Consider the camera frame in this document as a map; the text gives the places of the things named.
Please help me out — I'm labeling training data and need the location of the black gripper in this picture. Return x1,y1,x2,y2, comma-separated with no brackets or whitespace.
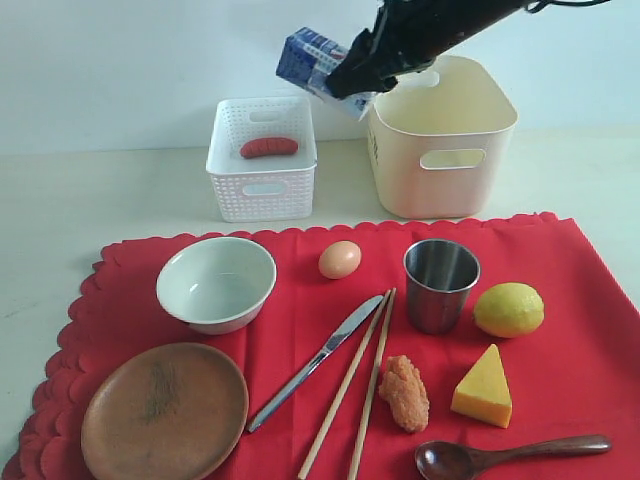
324,0,451,101

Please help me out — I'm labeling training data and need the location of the blue white milk carton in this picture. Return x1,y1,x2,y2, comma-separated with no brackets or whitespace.
276,27,375,121

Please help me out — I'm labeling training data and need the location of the red sausage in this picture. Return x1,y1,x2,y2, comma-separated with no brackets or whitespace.
240,137,299,159

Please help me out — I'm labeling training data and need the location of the brown egg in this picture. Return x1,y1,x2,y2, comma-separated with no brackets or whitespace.
318,241,362,280

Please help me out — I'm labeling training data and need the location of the yellow lemon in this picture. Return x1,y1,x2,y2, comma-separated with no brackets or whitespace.
473,282,545,338

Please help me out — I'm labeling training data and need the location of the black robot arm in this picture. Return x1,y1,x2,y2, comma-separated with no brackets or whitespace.
324,0,598,100

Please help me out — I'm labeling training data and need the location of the cream plastic bin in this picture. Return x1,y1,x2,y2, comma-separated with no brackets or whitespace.
368,55,518,219

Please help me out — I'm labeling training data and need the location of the white perforated plastic basket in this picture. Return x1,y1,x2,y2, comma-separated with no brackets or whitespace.
206,96,317,222

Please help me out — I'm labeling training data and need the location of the stainless steel cup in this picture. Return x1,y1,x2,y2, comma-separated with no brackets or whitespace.
403,238,481,335

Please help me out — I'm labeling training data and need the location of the left wooden chopstick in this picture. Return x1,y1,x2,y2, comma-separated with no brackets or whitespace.
296,288,395,480

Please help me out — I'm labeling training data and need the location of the wooden chopstick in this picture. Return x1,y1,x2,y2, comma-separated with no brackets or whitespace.
347,288,397,480
296,288,395,480

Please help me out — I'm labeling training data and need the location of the silver table knife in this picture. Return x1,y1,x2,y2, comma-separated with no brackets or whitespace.
246,295,384,433

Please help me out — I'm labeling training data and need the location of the pale green ceramic bowl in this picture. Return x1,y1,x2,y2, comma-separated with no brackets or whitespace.
156,236,277,335

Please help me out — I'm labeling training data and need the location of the red scalloped cloth mat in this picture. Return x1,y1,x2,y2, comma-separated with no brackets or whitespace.
2,213,639,479

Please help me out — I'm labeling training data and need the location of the right wooden chopstick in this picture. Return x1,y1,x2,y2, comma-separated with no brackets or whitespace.
347,288,397,480

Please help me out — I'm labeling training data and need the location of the fried chicken piece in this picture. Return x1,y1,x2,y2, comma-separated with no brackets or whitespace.
378,355,430,434

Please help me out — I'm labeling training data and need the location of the yellow cheese wedge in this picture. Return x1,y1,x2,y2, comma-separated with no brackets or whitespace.
450,344,513,429

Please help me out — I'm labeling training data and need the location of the dark wooden spoon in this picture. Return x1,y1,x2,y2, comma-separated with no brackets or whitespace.
414,435,613,479

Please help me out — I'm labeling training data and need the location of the brown wooden plate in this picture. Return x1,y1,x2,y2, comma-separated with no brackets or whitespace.
81,343,249,479

